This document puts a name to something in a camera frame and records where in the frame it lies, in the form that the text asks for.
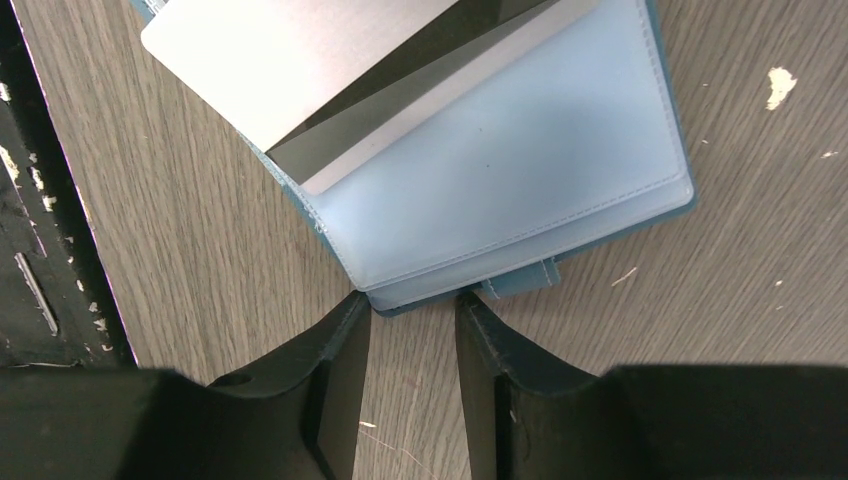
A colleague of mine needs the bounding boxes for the blue leather card holder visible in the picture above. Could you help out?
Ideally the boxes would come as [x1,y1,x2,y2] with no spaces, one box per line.
[129,0,699,318]

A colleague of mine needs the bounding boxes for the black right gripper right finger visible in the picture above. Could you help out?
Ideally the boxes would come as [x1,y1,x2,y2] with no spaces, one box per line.
[455,293,847,479]

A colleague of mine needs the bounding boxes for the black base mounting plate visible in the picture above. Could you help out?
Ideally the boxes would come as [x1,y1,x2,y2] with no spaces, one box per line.
[1,1,136,368]

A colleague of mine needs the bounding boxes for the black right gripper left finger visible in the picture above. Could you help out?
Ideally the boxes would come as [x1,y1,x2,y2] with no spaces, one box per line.
[1,291,371,479]

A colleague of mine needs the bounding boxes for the white magnetic stripe card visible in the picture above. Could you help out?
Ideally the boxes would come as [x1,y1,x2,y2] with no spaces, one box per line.
[140,0,595,194]

